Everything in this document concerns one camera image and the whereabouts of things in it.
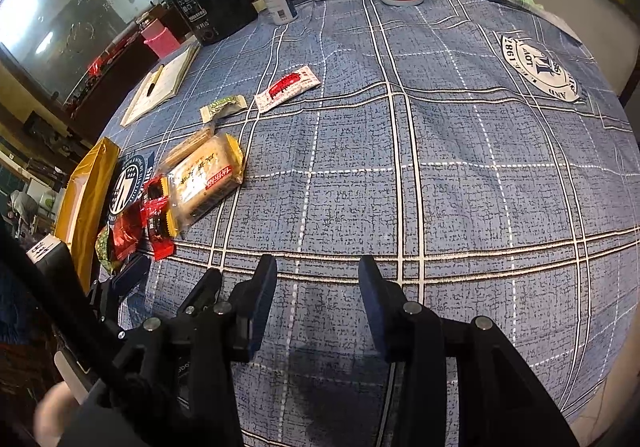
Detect blue plaid tablecloth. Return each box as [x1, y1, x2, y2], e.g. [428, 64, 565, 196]
[97, 0, 640, 447]

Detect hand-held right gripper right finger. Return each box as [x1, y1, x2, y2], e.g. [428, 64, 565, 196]
[358, 254, 581, 447]

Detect pink sleeved bottle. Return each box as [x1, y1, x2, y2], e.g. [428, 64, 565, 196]
[141, 19, 181, 58]

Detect red white snack packet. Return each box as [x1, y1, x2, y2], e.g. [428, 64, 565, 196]
[254, 67, 322, 114]

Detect bright red snack packet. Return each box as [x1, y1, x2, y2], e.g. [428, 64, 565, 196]
[107, 202, 146, 263]

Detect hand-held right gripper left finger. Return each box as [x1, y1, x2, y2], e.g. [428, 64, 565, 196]
[112, 254, 278, 447]

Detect green candy wrapper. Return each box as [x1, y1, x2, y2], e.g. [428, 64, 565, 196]
[200, 96, 247, 124]

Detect person's left hand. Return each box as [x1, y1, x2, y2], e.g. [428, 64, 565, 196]
[34, 381, 77, 447]

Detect dark red snack packet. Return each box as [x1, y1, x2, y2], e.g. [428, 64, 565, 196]
[142, 174, 177, 262]

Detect small cracker on table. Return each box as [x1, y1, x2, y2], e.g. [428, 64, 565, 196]
[160, 124, 216, 168]

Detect black yellow pen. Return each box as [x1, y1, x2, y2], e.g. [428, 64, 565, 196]
[146, 64, 166, 98]

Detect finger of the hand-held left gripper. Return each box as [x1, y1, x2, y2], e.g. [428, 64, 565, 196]
[86, 253, 152, 328]

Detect yellow cracker packet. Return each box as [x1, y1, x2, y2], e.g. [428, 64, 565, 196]
[162, 133, 246, 233]

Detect green snack packet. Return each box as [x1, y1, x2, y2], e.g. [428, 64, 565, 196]
[95, 225, 123, 275]

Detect wooden cabinet with glass panel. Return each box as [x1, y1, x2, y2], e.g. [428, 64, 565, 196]
[0, 0, 171, 128]

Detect yellow-rimmed white box tray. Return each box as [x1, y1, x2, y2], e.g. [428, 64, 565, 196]
[52, 137, 121, 293]

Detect white notebook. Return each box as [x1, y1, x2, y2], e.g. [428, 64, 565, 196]
[120, 41, 202, 128]

